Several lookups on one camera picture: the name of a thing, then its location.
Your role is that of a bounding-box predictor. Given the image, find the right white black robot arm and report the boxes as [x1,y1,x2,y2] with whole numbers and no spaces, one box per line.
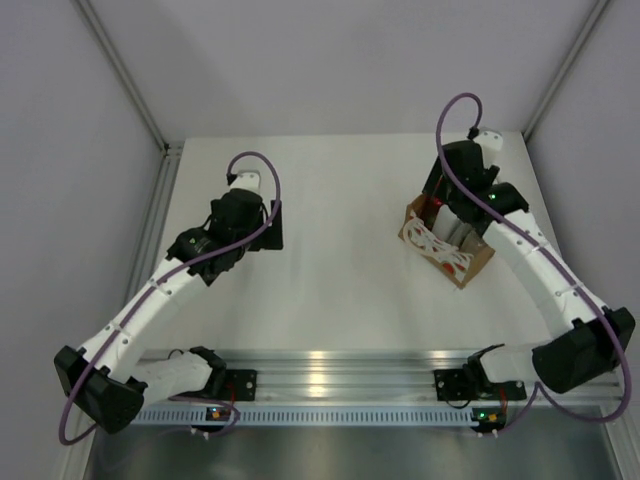
[423,140,636,397]

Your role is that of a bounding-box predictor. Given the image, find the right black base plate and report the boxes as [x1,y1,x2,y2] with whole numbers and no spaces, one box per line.
[434,368,527,404]

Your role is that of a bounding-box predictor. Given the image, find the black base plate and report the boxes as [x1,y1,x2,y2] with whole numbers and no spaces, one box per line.
[218,369,258,403]
[434,368,527,404]

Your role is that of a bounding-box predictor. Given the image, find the aluminium frame post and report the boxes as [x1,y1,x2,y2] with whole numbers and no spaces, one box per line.
[522,0,614,143]
[71,0,184,158]

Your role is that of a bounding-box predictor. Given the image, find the right aluminium frame post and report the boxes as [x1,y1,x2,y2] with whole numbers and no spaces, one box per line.
[522,0,614,143]

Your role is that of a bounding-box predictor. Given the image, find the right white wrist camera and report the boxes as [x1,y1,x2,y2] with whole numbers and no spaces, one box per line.
[468,128,504,168]

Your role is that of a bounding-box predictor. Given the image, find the jute watermelon canvas bag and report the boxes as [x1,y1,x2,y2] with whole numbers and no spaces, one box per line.
[398,193,495,289]

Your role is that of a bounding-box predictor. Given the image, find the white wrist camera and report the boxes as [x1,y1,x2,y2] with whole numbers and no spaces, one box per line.
[227,170,261,195]
[468,128,504,168]

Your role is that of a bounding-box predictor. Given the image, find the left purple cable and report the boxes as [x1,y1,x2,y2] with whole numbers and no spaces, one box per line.
[58,151,280,445]

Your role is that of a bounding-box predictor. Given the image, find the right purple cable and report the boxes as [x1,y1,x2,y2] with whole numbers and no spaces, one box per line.
[435,92,630,426]

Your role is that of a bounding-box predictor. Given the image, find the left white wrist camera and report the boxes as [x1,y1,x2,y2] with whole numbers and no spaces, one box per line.
[227,170,261,195]

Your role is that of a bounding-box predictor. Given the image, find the aluminium mounting rail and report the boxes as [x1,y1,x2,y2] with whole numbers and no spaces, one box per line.
[134,349,624,407]

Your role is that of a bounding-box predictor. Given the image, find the left aluminium frame post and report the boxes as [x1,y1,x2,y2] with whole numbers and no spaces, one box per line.
[71,0,184,158]

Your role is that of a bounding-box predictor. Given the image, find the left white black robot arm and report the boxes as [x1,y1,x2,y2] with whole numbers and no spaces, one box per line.
[54,187,284,434]

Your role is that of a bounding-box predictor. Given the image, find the purple cable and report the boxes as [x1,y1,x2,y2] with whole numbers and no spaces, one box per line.
[58,151,280,445]
[435,92,630,426]

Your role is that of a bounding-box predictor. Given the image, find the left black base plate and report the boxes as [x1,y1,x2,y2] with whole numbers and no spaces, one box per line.
[218,369,258,403]

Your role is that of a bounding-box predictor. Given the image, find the slotted cable duct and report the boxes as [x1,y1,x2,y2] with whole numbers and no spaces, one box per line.
[133,404,480,427]

